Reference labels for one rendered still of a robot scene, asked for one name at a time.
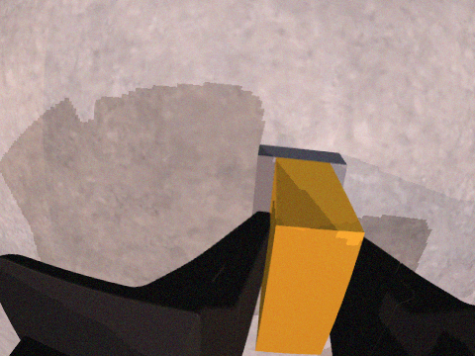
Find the orange rectangular block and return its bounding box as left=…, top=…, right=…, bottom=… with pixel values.
left=254, top=157, right=364, bottom=355

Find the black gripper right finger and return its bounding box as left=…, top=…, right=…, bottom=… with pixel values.
left=330, top=237, right=475, bottom=356

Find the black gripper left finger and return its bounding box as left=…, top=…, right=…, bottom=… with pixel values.
left=0, top=211, right=270, bottom=356

